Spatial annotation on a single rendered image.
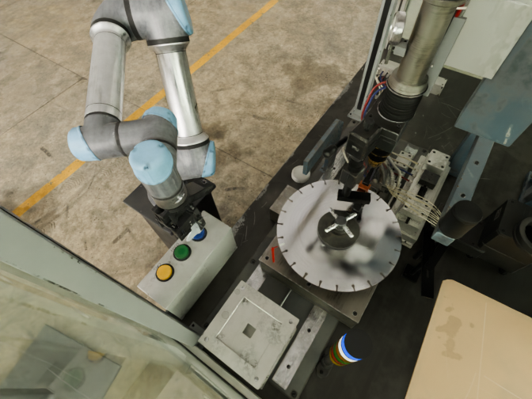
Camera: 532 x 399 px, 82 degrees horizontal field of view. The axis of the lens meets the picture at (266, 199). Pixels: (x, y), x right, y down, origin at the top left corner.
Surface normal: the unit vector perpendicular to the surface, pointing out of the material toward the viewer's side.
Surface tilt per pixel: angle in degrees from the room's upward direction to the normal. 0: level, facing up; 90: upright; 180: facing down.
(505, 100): 90
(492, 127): 90
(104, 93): 26
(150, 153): 0
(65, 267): 90
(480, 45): 90
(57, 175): 0
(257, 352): 0
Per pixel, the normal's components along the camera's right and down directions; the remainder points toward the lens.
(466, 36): -0.56, 0.72
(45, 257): 0.83, 0.46
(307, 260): -0.04, -0.52
